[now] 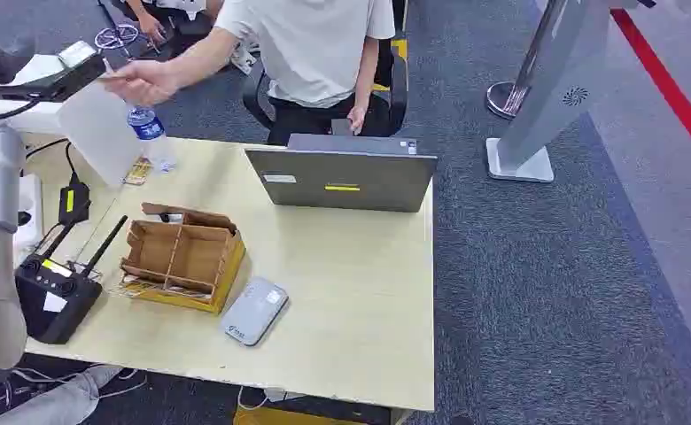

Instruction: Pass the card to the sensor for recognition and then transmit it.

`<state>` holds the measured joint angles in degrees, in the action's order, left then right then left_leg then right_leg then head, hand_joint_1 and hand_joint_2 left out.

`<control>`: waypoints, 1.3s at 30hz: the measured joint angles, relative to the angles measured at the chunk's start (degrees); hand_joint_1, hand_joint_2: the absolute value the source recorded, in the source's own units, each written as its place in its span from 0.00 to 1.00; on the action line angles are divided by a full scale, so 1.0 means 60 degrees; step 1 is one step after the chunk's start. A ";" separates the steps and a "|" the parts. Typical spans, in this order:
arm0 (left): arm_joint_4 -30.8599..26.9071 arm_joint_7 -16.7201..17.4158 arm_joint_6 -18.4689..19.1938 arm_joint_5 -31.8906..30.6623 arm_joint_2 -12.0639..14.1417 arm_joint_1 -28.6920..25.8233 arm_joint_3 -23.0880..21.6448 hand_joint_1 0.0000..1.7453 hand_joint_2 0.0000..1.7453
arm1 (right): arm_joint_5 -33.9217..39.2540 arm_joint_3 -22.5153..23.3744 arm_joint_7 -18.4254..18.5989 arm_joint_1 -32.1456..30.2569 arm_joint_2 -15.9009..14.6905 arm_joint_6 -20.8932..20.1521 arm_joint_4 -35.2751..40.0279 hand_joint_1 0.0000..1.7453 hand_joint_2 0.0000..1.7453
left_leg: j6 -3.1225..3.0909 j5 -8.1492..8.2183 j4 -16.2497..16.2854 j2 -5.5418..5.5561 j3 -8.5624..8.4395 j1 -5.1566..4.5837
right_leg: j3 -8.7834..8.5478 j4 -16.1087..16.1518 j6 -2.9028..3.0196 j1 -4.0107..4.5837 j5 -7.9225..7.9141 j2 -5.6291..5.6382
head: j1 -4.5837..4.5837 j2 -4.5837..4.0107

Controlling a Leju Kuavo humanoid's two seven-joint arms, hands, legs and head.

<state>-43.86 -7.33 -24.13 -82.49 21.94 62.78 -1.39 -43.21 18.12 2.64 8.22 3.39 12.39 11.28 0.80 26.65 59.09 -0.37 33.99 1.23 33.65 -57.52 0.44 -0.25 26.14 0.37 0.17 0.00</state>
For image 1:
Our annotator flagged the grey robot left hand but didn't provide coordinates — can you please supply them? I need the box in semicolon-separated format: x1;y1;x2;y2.
0;53;108;104

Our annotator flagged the translucent white plastic sheet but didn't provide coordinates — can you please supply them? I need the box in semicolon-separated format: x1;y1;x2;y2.
57;81;143;189

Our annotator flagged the person's right hand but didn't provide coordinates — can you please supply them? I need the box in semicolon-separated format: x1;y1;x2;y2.
101;58;181;109

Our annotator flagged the person's hand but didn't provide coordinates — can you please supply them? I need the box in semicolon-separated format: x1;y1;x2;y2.
346;105;369;136
101;58;181;109

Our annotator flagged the clear water bottle blue label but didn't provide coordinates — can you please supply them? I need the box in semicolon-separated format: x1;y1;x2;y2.
126;107;177;175

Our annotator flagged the small yellow card pack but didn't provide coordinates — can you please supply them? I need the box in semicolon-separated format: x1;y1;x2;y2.
122;156;153;187

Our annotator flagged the person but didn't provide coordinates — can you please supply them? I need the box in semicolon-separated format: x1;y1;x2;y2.
214;0;398;147
110;0;225;58

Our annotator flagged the black power adapter yellow label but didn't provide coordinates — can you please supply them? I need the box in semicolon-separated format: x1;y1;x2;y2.
58;174;92;228

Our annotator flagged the white power strip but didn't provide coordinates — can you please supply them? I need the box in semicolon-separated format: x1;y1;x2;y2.
12;173;45;254

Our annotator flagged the wooden box of cards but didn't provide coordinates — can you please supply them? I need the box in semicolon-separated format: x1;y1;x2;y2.
118;201;247;315

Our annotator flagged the black remote controller with antennas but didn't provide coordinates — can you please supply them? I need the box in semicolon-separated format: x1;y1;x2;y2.
14;214;130;346

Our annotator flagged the person's left hand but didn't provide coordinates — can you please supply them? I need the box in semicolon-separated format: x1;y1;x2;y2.
346;105;369;136

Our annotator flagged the grey laptop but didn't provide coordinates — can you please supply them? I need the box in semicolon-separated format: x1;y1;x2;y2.
244;133;439;214

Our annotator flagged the grey power bank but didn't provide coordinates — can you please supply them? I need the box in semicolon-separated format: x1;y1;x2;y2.
220;276;291;348

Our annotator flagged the grey cloth sleeve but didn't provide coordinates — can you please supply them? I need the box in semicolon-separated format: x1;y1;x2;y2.
0;363;125;425

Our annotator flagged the black office chair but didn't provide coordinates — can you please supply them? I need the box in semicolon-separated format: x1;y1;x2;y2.
241;0;410;140

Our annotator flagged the yellow box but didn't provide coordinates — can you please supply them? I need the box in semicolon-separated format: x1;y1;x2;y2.
232;406;370;425

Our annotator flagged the grey slanted kiosk stand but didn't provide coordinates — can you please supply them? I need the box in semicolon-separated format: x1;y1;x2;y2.
485;0;641;184

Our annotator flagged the red floor tape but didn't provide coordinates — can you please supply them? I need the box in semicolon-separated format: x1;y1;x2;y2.
609;7;691;177

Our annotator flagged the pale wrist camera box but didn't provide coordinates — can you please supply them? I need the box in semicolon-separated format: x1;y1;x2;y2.
57;40;98;69

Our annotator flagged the white wire fan guard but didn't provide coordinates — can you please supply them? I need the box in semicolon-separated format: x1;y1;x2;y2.
93;22;142;51

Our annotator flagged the white cable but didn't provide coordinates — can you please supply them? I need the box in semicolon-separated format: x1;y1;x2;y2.
236;385;291;413

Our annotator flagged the chrome stanchion post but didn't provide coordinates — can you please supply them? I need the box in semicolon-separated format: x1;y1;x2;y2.
485;0;565;121

